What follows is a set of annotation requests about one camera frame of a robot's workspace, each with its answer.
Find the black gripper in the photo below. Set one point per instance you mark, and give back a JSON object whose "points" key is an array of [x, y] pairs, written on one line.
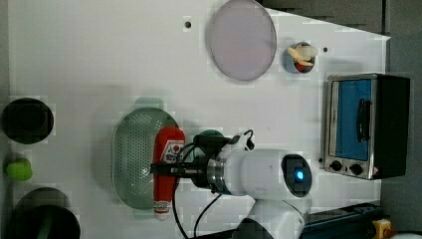
{"points": [[196, 170]]}

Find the red plush ketchup bottle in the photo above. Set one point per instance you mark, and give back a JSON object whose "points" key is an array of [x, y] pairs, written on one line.
{"points": [[168, 143]]}

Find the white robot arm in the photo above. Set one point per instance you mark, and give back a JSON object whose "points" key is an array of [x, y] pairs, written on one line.
{"points": [[279, 181]]}

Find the green strainer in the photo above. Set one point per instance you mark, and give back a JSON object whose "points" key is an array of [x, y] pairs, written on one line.
{"points": [[132, 150]]}

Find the green cup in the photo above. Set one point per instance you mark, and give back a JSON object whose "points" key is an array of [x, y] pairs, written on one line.
{"points": [[209, 134]]}

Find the black round object lower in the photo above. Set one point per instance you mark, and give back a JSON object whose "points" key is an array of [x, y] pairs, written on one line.
{"points": [[44, 213]]}

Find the black round object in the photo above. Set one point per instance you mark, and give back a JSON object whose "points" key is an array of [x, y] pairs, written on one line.
{"points": [[27, 120], [44, 213]]}

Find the green toy fruit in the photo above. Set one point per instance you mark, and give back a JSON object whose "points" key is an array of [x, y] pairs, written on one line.
{"points": [[20, 169]]}

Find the black round object upper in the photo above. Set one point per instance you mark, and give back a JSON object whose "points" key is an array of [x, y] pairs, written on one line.
{"points": [[27, 120]]}

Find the grey round plate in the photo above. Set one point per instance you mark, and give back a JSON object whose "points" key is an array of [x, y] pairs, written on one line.
{"points": [[243, 40]]}

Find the dark bowl with toy food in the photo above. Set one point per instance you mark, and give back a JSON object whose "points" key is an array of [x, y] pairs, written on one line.
{"points": [[300, 58]]}

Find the silver toaster oven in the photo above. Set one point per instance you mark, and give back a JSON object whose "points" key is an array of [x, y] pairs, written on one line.
{"points": [[366, 125]]}

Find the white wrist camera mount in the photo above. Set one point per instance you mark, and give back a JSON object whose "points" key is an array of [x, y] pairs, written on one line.
{"points": [[244, 140]]}

